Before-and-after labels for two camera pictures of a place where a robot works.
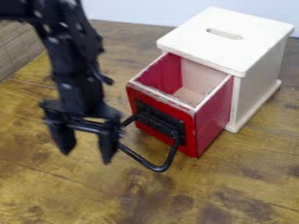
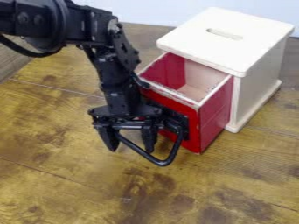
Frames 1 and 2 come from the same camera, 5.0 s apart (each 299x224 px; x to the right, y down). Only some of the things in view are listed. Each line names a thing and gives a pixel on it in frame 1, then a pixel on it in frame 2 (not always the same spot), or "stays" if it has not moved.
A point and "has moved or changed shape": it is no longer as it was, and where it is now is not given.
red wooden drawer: (180, 103) stays
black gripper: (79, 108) → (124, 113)
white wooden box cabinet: (239, 46) stays
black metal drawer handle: (163, 123) has moved or changed shape
